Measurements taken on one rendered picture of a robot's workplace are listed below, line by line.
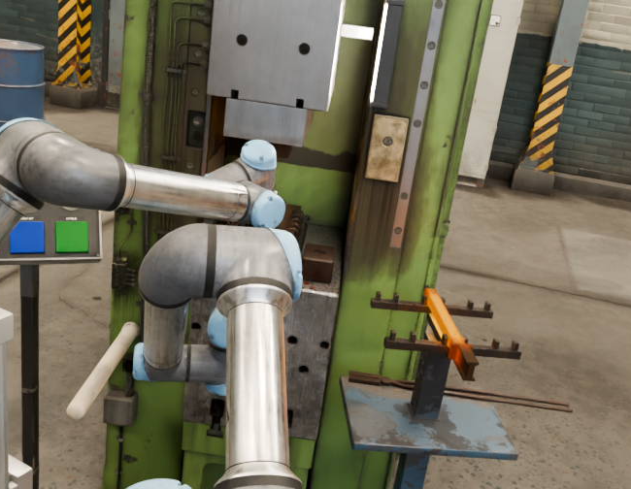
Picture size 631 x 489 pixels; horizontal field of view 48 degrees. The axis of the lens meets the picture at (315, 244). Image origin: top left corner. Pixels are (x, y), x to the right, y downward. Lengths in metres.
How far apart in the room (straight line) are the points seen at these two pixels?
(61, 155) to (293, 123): 0.74
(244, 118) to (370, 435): 0.82
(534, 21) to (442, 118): 5.74
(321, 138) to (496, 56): 4.85
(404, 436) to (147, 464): 0.99
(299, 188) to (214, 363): 1.00
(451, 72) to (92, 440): 1.81
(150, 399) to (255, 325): 1.30
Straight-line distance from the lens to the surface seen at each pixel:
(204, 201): 1.30
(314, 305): 1.85
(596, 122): 7.77
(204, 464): 2.16
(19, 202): 1.28
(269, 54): 1.76
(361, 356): 2.14
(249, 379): 1.00
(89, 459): 2.72
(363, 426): 1.76
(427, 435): 1.79
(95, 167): 1.19
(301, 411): 2.01
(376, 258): 2.01
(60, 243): 1.81
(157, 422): 2.35
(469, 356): 1.55
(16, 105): 6.32
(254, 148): 1.52
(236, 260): 1.08
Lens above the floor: 1.65
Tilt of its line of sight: 20 degrees down
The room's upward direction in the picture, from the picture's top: 8 degrees clockwise
